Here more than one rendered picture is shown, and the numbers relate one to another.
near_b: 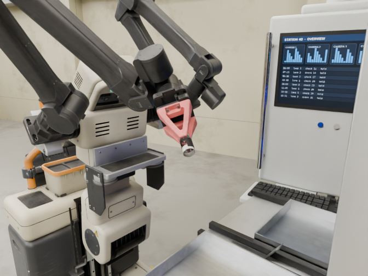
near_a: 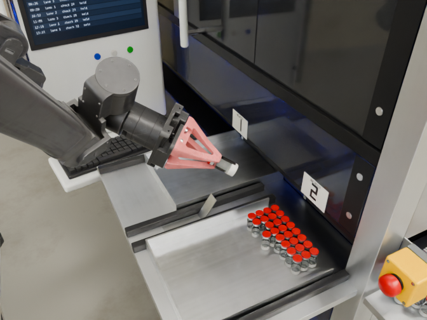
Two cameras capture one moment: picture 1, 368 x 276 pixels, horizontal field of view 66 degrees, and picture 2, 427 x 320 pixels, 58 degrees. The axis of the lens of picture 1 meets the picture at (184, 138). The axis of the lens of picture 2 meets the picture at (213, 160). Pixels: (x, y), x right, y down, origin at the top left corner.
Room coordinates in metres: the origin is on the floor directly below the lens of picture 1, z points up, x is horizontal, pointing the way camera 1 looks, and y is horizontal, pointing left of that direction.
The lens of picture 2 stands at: (0.31, 0.46, 1.60)
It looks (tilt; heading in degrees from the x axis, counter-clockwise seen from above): 36 degrees down; 292
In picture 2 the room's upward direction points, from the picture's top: straight up
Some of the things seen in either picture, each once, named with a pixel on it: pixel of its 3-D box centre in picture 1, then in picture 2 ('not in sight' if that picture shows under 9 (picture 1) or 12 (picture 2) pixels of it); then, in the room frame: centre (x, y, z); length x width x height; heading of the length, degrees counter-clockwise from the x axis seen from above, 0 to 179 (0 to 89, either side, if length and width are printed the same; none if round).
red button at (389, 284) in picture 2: not in sight; (391, 284); (0.18, -0.08, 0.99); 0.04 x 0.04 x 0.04; 49
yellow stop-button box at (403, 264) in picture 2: not in sight; (409, 275); (0.15, -0.11, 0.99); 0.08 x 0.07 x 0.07; 49
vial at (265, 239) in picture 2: not in sight; (265, 240); (0.44, -0.17, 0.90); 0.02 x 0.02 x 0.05
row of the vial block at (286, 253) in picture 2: not in sight; (276, 240); (0.42, -0.18, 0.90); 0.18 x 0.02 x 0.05; 138
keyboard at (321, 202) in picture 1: (299, 199); (117, 147); (1.07, -0.48, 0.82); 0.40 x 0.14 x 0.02; 57
